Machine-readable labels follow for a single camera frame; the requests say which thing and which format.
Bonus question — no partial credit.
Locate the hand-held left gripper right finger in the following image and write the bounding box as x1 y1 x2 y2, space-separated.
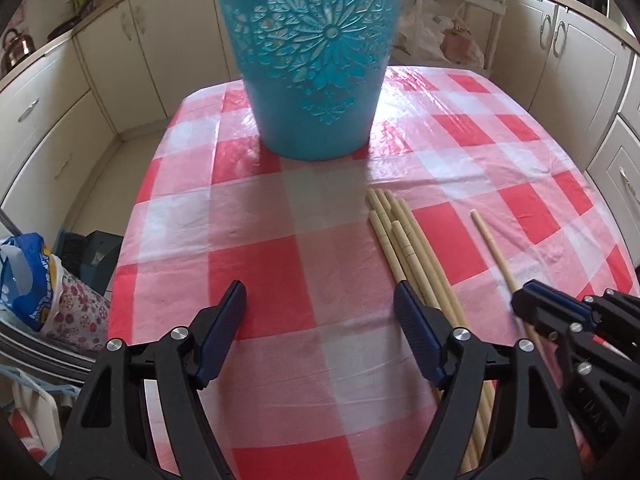
393 281 583 480

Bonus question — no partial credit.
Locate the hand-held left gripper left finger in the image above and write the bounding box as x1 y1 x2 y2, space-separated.
52 280 247 480

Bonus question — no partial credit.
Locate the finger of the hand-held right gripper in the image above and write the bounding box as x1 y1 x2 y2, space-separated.
581 287 640 346
510 279 598 387

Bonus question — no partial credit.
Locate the bundle of bamboo chopsticks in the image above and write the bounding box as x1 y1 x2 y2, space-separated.
366 188 497 476

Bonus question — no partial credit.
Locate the pale bamboo chopstick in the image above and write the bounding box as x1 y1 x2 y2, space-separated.
470 209 541 348

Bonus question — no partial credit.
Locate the teal plastic floral basket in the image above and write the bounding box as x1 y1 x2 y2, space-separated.
206 0 411 162

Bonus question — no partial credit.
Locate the red white checkered tablecloth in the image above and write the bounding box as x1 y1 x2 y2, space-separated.
107 65 640 480

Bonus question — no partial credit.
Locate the dark box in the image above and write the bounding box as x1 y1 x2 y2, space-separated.
57 230 124 296

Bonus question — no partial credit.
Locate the floral print bag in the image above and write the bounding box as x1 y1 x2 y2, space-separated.
40 255 112 356

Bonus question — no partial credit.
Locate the blue plastic bag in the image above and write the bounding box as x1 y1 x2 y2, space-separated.
0 232 63 333

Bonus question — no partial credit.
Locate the white and red cloth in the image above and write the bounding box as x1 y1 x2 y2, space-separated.
0 367 72 480

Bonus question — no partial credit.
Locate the cream corner cabinet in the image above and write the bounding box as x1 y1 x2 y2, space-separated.
500 0 640 243

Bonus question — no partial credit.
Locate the pink plastic bag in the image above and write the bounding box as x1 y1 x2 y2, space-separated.
442 5 487 67

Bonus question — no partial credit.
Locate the cream drawer cabinet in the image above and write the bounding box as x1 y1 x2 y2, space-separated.
0 35 119 203

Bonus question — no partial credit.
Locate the cream door cabinet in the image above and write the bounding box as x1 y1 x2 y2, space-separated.
74 0 246 131

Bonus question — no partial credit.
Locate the white trolley shelf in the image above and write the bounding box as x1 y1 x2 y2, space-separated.
390 0 508 78

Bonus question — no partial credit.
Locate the white plastic bag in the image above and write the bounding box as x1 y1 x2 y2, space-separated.
395 5 468 61

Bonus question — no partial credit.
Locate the black wok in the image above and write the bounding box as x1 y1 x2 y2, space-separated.
47 17 82 42

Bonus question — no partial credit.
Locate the steel kettle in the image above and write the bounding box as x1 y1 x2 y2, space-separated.
0 27 32 73

